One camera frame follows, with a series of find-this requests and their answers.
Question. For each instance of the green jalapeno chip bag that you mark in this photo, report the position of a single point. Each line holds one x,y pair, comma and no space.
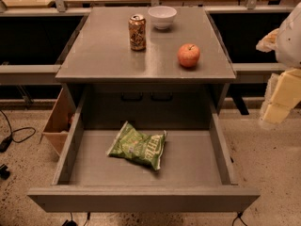
138,147

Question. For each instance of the white bowl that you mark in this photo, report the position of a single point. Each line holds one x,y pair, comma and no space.
162,17

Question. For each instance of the cardboard box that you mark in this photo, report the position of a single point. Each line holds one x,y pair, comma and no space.
59,122

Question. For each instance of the grey metal rail frame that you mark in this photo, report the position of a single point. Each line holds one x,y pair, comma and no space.
26,68

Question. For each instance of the grey cabinet counter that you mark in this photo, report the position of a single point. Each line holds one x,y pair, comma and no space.
122,68

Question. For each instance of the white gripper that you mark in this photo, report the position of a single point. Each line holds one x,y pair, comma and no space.
291,41

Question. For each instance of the red apple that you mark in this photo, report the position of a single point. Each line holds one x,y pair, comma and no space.
188,55

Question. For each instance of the gold soda can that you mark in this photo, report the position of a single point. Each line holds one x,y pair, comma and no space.
137,32

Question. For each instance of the open grey top drawer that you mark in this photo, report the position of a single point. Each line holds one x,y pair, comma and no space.
196,173

